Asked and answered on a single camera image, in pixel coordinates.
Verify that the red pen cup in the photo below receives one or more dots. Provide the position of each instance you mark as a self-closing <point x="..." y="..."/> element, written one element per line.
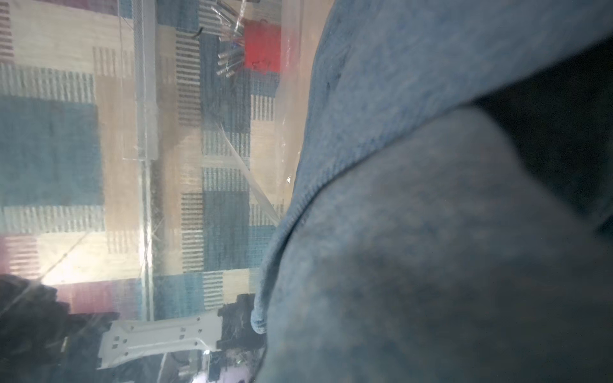
<point x="262" y="46"/>

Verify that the clear plastic vacuum bag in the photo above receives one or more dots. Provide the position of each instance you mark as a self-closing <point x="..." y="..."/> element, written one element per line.
<point x="134" y="179"/>

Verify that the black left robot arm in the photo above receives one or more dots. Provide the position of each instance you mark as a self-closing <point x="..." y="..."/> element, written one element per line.
<point x="43" y="341"/>

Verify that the grey-blue trousers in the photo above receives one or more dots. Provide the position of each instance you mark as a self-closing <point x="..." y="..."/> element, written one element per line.
<point x="425" y="241"/>

